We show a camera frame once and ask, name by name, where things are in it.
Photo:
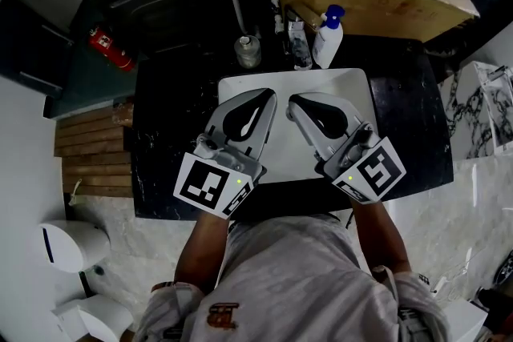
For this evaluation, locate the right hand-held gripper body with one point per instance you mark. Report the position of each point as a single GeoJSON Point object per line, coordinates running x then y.
{"type": "Point", "coordinates": [374, 168]}

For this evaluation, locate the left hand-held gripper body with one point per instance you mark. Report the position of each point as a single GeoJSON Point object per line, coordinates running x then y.
{"type": "Point", "coordinates": [206, 182]}

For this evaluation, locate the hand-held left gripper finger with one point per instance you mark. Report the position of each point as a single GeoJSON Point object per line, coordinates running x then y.
{"type": "Point", "coordinates": [224, 110]}
{"type": "Point", "coordinates": [265, 120]}

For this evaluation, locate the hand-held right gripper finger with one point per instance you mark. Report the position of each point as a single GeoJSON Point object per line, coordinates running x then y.
{"type": "Point", "coordinates": [340, 106]}
{"type": "Point", "coordinates": [306, 124]}

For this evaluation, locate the white pump bottle blue cap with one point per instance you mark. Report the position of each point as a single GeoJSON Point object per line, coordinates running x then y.
{"type": "Point", "coordinates": [328, 42]}

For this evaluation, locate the person's left forearm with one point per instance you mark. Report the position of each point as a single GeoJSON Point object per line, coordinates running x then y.
{"type": "Point", "coordinates": [200, 252]}

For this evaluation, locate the person's right forearm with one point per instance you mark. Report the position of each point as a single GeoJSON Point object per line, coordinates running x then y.
{"type": "Point", "coordinates": [380, 240]}

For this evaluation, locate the white sink basin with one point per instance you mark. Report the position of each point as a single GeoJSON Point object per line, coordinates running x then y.
{"type": "Point", "coordinates": [298, 80]}

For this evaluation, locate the black marble sink counter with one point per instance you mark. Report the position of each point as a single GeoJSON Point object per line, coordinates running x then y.
{"type": "Point", "coordinates": [168, 132]}

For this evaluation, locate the round clear capped bottle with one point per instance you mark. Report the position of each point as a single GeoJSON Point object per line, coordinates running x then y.
{"type": "Point", "coordinates": [247, 51]}

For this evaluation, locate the clear plastic bottle white label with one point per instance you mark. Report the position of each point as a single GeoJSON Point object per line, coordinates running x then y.
{"type": "Point", "coordinates": [300, 50]}

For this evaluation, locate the wooden slat mat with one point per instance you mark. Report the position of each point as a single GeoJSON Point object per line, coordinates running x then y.
{"type": "Point", "coordinates": [94, 156]}

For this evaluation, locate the red fire extinguisher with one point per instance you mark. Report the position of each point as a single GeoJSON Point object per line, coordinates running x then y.
{"type": "Point", "coordinates": [112, 48]}

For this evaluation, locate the person's gray shirt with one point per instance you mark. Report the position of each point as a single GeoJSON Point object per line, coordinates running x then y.
{"type": "Point", "coordinates": [292, 280]}

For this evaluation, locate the white toilet tank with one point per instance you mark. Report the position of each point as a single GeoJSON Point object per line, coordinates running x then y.
{"type": "Point", "coordinates": [64, 246]}

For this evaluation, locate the white toilet bowl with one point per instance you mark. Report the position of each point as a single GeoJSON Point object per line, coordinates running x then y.
{"type": "Point", "coordinates": [96, 318]}

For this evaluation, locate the white box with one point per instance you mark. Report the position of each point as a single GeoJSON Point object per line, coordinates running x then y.
{"type": "Point", "coordinates": [467, 320]}

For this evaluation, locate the dark cabinet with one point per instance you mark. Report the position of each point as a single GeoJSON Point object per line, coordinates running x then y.
{"type": "Point", "coordinates": [32, 48]}

